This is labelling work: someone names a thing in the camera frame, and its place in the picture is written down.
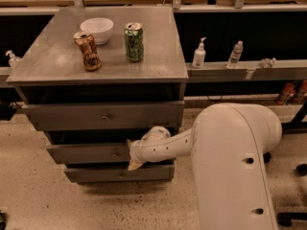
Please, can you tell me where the grey drawer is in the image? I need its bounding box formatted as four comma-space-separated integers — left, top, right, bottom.
46, 143, 130, 164
64, 164, 175, 184
22, 101, 184, 131

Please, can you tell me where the black metal stand leg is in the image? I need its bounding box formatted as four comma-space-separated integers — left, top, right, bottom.
282, 103, 307, 134

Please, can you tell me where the green soda can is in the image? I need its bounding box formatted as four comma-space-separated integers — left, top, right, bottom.
124, 22, 144, 62

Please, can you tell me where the grey drawer cabinet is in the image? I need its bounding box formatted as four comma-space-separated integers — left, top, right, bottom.
7, 7, 188, 184

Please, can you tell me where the clear pump sanitizer bottle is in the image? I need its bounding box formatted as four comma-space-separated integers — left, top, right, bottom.
6, 50, 21, 69

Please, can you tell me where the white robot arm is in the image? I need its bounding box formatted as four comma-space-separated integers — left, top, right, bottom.
128, 103, 282, 230

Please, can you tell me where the grey bottom drawer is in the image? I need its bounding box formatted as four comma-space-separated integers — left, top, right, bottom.
64, 164, 175, 184

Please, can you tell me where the grey top drawer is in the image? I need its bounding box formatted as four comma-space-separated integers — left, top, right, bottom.
22, 101, 184, 131

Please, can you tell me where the black chair base wheel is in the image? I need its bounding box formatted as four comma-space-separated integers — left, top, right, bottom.
266, 151, 307, 214

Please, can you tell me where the grey metal rail shelf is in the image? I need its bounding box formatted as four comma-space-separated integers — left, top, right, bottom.
186, 59, 307, 83

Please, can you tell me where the crumpled plastic wrapper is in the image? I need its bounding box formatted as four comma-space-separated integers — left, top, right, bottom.
260, 57, 276, 68

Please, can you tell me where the crushed gold soda can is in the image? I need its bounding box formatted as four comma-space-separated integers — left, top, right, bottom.
74, 31, 101, 71

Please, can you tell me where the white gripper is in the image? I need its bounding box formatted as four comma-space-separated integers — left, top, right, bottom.
126, 126, 171, 172

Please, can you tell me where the white bowl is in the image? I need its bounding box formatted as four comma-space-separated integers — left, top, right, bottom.
80, 17, 114, 45

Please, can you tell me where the orange spray bottle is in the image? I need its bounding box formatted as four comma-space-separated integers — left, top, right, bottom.
292, 80, 307, 104
276, 82, 295, 104

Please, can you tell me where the clear plastic water bottle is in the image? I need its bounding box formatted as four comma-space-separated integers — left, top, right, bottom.
226, 40, 244, 69

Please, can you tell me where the white pump lotion bottle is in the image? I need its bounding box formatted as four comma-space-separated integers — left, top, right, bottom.
192, 37, 206, 68

